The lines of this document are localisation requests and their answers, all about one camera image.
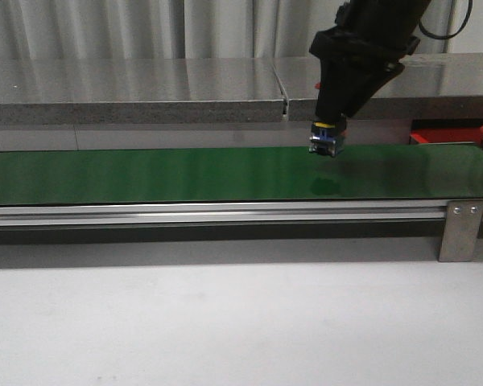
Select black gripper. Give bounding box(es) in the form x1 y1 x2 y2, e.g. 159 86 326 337
309 27 420 122

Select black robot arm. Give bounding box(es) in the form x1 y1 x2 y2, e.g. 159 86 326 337
309 1 430 124

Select red tray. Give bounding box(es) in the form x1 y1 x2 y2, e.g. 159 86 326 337
410 118 483 147

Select right grey stone slab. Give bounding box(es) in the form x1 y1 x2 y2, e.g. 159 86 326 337
274 53 483 121

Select grey stone slab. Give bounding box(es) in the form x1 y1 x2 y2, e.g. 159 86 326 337
0 59 284 125
274 53 483 121

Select left grey stone slab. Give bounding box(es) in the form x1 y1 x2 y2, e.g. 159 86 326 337
0 59 284 125

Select green conveyor belt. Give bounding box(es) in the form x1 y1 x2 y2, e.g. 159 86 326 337
0 144 483 206

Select grey curtain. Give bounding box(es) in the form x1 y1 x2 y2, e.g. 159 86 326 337
0 0 483 62

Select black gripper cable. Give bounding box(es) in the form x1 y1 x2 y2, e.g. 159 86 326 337
417 0 474 40

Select aluminium conveyor frame rail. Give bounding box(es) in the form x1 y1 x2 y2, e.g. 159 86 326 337
0 199 448 228

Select steel conveyor support bracket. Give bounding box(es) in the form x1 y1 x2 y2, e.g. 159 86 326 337
438 199 483 262

